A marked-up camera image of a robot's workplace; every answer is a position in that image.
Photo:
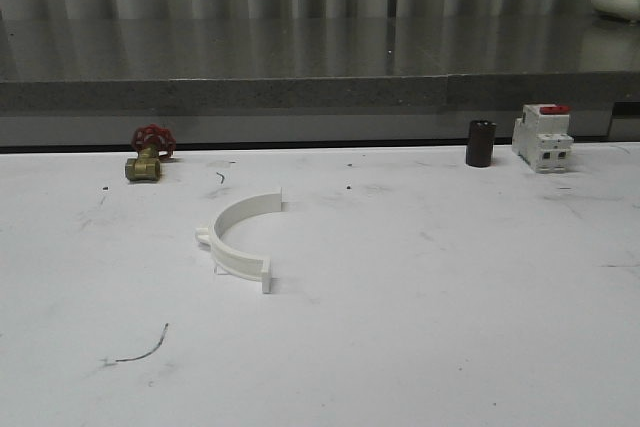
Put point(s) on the white circuit breaker red switch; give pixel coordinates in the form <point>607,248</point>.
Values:
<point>540,137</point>

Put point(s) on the white half-ring pipe clamp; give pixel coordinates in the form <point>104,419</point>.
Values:
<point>244,265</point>

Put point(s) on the dark brown cylindrical coupling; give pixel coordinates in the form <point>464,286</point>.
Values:
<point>481,137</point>

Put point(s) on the grey stone countertop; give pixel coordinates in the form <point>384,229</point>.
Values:
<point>88,84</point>

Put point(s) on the brass valve red handwheel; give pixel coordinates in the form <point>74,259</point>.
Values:
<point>153,145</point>

